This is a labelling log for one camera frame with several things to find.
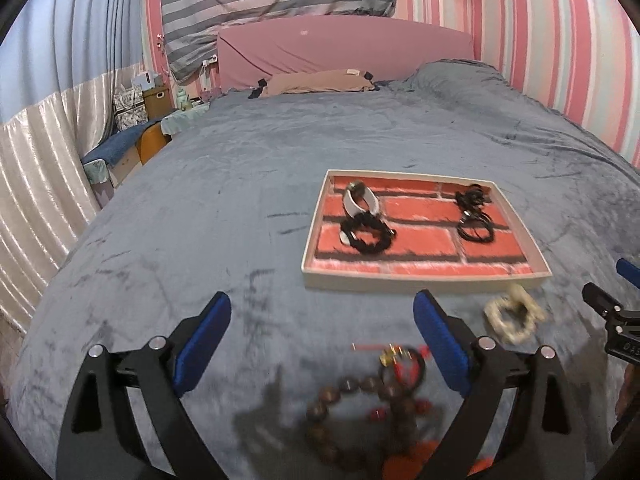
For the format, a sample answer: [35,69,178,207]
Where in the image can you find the brown wooden bead bracelet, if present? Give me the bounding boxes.
[304,374,434,474]

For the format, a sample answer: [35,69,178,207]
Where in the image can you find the patterned bag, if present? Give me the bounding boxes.
[113,86,148,131]

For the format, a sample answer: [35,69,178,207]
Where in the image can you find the pink headboard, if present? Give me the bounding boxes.
[217,15,475,91]

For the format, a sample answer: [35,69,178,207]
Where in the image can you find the right hand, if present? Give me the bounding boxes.
[615,364,639,419]

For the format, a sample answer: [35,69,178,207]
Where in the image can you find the black braided hair ties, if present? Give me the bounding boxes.
[455,211,497,245]

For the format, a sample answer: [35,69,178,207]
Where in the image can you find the grey plush blanket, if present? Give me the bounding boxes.
[9,62,639,479]

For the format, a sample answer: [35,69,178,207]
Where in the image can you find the white shiny curtain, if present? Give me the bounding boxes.
[0,62,147,334]

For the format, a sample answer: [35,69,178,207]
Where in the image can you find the black frilly scrunchie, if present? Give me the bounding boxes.
[338,211,397,255]

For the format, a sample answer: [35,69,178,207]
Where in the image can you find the black spiral hair ties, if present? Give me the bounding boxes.
[453,183,494,221]

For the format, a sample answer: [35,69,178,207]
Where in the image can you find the cream flower scrunchie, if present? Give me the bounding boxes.
[484,284,548,344]

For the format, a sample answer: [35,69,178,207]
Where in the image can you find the brown storage box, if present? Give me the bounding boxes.
[142,84,175,120]

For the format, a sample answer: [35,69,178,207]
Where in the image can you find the orange scrunchie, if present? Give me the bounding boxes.
[382,439,494,480]

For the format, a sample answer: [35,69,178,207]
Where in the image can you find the brick pattern tray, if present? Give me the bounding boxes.
[300,169,552,294]

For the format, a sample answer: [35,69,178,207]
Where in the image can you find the blue cushioned bench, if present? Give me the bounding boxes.
[81,119,160,188]

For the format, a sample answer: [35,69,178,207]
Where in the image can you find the white bangle watch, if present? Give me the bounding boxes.
[340,180,381,246]

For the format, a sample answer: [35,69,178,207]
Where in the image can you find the red cord gold charm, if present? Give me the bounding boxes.
[350,342,433,417]

